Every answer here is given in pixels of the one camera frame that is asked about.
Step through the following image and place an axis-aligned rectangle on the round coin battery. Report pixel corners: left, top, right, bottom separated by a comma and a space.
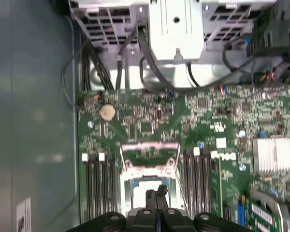
99, 103, 117, 121

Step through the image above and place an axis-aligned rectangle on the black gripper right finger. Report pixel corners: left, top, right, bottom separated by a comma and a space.
157, 185, 254, 232

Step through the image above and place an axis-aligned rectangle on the thin metal locking lever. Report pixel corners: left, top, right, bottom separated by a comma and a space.
175, 166, 192, 216

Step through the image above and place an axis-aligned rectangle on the grey cable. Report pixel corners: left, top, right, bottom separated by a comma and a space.
115, 40, 128, 90

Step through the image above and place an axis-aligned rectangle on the silver finned heatsink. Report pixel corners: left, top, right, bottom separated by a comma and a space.
252, 135, 290, 174

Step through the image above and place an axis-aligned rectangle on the green motherboard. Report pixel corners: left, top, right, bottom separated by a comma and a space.
76, 88, 290, 232

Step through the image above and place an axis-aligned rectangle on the silver CPU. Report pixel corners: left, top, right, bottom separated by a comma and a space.
132, 177, 176, 210

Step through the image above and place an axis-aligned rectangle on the metal drive cage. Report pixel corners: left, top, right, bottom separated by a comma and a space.
69, 0, 277, 65

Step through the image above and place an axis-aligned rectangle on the black PC case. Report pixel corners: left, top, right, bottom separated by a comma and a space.
0, 0, 290, 232

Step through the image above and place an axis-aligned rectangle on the CPU socket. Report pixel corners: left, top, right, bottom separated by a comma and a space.
119, 166, 183, 219

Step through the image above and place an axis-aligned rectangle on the thick black cable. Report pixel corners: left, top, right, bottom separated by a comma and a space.
136, 25, 177, 94

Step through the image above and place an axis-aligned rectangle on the thin black wire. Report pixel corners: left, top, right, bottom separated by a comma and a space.
60, 40, 90, 111

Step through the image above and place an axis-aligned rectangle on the short black expansion slot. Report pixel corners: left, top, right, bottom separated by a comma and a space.
222, 204, 233, 222

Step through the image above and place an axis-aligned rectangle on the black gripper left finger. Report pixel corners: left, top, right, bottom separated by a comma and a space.
70, 189, 158, 232

